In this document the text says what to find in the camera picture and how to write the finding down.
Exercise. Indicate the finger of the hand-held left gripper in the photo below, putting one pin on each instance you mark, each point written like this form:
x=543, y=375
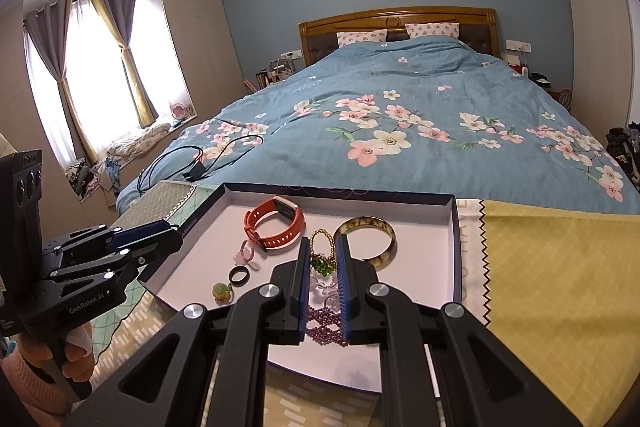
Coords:
x=145, y=232
x=160, y=249

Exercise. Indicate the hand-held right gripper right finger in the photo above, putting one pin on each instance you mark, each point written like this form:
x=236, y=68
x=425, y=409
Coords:
x=342, y=292

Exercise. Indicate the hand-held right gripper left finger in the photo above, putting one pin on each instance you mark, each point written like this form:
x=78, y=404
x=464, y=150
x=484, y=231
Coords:
x=301, y=292

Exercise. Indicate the dark blue box lid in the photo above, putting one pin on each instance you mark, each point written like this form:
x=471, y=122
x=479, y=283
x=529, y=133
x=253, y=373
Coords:
x=425, y=257

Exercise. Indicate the person's left forearm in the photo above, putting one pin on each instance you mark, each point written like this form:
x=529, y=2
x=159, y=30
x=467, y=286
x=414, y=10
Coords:
x=30, y=382

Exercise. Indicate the person's left hand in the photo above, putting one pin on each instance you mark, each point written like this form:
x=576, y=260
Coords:
x=75, y=352

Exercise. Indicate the orange smartwatch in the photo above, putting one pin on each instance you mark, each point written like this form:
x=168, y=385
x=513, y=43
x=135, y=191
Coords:
x=280, y=237

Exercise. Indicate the amber bangle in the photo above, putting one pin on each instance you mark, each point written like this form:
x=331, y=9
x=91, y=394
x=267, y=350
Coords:
x=387, y=252

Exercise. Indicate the mixed clothes pile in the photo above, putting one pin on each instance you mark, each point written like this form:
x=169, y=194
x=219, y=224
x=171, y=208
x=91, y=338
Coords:
x=95, y=179

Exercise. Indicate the green patterned blanket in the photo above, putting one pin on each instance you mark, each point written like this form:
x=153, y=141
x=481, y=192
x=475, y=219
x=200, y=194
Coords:
x=125, y=332

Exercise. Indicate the white folded blanket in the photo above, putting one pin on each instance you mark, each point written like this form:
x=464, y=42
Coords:
x=140, y=141

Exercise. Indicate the pink desk fan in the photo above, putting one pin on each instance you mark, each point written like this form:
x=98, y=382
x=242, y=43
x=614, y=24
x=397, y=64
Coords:
x=181, y=112

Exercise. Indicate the grey and yellow curtain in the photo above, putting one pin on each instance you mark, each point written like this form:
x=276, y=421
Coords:
x=122, y=17
x=47, y=47

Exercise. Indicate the blue floral duvet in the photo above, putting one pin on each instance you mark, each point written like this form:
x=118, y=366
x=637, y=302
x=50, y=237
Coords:
x=425, y=117

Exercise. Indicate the cosmetic bottles group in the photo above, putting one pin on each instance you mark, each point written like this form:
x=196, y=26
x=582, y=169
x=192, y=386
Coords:
x=277, y=74

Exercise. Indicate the yellow cloth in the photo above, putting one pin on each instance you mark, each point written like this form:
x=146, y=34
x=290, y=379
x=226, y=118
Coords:
x=560, y=282

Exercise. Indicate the white spotted pillow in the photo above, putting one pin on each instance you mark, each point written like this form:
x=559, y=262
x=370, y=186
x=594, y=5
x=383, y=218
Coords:
x=432, y=30
x=361, y=38

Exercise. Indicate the wooden headboard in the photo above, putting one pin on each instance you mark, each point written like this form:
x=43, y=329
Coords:
x=320, y=32

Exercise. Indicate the dark clothes pile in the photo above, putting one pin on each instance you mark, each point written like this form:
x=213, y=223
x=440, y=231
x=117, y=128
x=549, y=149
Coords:
x=625, y=157

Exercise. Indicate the white wall socket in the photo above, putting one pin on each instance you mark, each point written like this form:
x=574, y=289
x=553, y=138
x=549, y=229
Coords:
x=291, y=54
x=518, y=45

